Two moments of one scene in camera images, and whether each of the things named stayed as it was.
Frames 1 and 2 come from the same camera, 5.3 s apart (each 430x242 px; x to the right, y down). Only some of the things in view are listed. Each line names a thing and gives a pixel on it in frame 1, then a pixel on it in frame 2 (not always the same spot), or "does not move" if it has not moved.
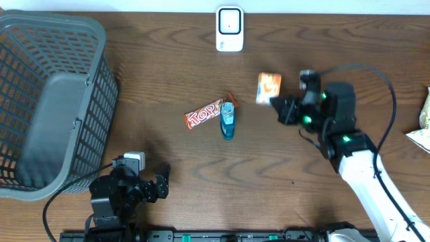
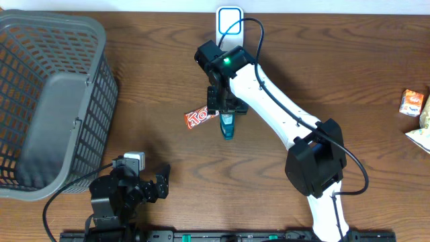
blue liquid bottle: [228, 120] does not move
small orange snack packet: [268, 87] → [411, 103]
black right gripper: [286, 113] → [239, 108]
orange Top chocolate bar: [207, 111] does not move
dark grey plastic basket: [58, 89] does not move
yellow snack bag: [421, 136] does not move
